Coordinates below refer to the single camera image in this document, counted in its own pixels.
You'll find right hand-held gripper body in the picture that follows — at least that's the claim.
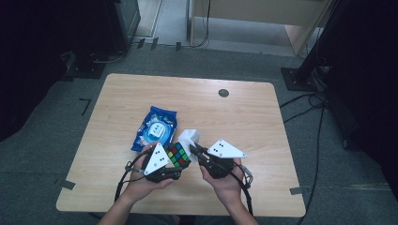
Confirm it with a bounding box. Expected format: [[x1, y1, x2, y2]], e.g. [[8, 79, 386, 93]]
[[196, 139, 248, 180]]

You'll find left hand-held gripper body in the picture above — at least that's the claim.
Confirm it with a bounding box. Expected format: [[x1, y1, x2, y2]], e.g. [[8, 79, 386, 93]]
[[142, 142, 184, 184]]

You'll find multicoloured puzzle cube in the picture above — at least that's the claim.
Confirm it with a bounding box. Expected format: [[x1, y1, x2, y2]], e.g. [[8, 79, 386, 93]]
[[164, 142, 192, 169]]

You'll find blue wet wipes pack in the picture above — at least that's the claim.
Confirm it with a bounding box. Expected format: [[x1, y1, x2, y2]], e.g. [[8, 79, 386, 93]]
[[130, 105, 178, 153]]

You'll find person's left hand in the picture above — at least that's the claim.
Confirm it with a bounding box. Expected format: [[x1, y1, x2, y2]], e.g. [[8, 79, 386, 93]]
[[125, 142, 175, 203]]

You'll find person's right hand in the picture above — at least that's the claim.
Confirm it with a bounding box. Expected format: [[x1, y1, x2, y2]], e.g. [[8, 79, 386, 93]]
[[200, 157, 244, 206]]

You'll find grey tape piece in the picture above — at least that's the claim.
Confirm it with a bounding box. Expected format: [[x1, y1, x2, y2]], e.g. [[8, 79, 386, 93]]
[[60, 179, 77, 191], [289, 186, 309, 196]]

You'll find black metal stand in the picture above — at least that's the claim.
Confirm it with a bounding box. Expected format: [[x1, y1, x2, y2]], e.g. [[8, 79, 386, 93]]
[[280, 0, 348, 93]]

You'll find black stand base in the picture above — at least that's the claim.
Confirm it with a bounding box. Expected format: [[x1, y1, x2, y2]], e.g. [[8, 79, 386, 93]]
[[65, 51, 107, 80]]

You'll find black cabinet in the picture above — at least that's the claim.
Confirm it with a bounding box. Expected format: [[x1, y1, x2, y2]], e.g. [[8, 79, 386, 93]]
[[102, 0, 142, 54]]

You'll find light wooden desk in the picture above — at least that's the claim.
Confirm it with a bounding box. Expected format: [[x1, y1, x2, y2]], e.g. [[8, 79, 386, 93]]
[[187, 0, 334, 56]]

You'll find dark curtain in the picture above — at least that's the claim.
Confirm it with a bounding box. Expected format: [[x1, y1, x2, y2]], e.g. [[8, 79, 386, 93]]
[[0, 0, 109, 143], [322, 0, 398, 203]]

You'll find left hand-held gripper cable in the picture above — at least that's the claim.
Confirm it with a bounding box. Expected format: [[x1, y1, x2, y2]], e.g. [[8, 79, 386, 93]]
[[114, 151, 156, 203]]

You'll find hand-held gripper cable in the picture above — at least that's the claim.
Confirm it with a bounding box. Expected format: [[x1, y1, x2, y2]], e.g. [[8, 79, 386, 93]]
[[229, 162, 255, 217], [114, 151, 156, 203]]

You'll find right hand-held gripper cable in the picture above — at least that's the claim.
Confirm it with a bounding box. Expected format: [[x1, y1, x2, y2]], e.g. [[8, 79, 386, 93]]
[[229, 162, 255, 217]]

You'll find long black floor cable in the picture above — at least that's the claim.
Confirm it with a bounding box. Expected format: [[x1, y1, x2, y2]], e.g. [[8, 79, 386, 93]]
[[295, 102, 327, 225]]

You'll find looped black floor cable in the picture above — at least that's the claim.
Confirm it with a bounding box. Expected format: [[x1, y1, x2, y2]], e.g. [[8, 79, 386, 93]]
[[279, 92, 328, 125]]

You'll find hanging black cable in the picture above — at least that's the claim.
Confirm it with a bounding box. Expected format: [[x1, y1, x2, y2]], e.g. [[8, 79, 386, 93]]
[[191, 0, 211, 49]]

